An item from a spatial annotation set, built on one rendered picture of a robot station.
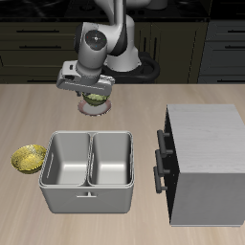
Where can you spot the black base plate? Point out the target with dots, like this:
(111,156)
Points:
(150,68)

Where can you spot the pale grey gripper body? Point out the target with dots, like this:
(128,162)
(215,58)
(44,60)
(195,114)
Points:
(91,86)

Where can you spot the green bowl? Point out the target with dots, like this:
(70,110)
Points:
(95,100)

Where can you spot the white basket with two bins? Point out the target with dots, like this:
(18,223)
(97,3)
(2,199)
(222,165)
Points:
(86,178)

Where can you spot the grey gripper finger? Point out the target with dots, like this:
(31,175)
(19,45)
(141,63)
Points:
(78,93)

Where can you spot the yellow bowl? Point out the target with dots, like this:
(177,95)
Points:
(28,159)

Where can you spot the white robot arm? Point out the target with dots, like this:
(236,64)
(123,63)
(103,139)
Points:
(124,48)

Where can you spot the grey cabinet with dark front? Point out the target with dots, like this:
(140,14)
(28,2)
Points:
(207,159)

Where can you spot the dark kitchen cupboards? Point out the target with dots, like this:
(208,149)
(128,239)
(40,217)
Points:
(38,48)

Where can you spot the white plate with red rim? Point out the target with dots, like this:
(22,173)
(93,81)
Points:
(94,110)

